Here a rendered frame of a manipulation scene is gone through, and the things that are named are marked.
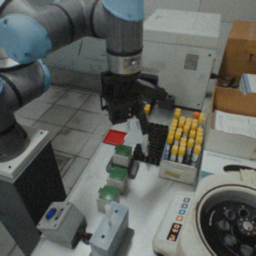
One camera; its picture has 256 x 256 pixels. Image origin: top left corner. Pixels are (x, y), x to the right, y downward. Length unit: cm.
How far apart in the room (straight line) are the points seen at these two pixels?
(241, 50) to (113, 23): 90
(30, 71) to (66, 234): 46
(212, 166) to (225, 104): 30
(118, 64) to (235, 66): 89
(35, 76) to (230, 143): 60
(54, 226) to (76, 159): 145
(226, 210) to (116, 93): 34
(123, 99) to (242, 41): 83
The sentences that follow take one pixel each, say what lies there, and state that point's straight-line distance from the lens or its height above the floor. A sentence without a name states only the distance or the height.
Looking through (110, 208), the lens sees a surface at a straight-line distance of 46.
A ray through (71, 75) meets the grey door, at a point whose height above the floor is 19.
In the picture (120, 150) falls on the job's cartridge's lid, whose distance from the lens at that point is 67.
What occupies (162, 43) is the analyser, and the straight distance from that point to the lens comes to 89.
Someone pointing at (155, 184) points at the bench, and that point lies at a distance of 69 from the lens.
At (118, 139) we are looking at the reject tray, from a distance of 82.
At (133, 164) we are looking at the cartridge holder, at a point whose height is 89.
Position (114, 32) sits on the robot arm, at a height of 129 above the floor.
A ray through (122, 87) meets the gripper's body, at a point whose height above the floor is 116.
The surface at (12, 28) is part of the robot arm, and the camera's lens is 41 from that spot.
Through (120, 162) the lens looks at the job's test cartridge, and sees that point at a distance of 68.
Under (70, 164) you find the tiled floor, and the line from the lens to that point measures 196.
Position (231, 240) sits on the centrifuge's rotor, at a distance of 52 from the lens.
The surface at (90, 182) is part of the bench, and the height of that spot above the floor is 87.
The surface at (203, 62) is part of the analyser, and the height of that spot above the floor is 108.
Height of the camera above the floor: 143
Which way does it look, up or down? 41 degrees down
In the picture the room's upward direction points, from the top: straight up
